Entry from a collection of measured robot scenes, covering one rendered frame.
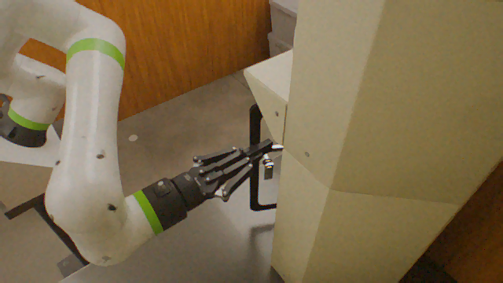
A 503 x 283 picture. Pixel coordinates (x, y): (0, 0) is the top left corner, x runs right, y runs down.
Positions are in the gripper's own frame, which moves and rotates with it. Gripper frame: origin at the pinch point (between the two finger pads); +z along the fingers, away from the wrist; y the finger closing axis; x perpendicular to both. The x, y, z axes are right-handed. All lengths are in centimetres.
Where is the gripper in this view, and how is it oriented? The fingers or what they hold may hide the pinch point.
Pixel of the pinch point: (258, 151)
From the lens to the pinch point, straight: 75.2
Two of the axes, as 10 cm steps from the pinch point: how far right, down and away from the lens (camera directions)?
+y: -6.0, -5.9, 5.5
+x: 0.0, 6.8, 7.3
